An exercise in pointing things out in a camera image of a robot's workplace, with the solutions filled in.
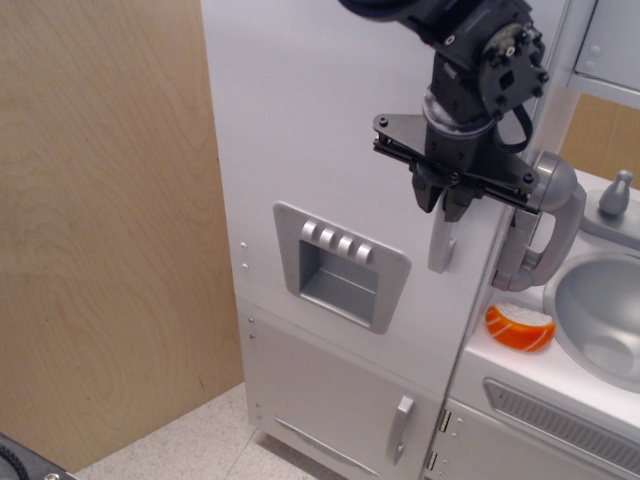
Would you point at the orange salmon sushi toy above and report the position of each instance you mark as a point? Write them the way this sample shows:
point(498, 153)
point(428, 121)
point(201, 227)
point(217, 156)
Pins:
point(519, 328)

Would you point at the grey toy telephone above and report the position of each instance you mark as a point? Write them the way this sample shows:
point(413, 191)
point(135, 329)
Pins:
point(559, 195)

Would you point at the grey oven vent panel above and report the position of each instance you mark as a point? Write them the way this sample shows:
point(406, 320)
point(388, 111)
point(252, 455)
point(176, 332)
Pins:
point(575, 431)

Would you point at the black case corner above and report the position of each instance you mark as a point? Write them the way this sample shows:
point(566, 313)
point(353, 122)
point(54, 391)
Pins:
point(19, 462)

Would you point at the brass cabinet hinge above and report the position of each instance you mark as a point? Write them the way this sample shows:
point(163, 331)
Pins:
point(444, 420)
point(431, 461)

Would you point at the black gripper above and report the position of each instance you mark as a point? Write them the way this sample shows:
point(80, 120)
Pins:
point(452, 162)

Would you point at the brass cabinet hinge upper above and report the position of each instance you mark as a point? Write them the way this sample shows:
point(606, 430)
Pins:
point(444, 420)

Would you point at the white fridge door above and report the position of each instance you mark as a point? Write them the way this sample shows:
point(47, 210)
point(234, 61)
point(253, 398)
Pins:
point(295, 87)

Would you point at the silver toy sink basin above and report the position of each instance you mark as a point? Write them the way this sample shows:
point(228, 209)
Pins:
point(594, 301)

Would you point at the brass cabinet hinge lower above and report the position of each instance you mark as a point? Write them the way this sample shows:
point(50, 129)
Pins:
point(431, 461)

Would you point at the white lower freezer door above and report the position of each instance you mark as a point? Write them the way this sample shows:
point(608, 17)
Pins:
point(328, 404)

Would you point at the white upper cupboard door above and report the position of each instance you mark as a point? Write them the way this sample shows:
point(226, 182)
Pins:
point(610, 49)

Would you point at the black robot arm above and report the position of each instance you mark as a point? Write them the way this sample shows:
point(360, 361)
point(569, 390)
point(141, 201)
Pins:
point(487, 62)

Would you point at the silver ice dispenser panel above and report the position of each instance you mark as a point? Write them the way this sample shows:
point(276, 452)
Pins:
point(347, 274)

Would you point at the grey toy faucet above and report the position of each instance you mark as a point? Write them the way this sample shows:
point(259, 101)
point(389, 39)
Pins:
point(611, 214)

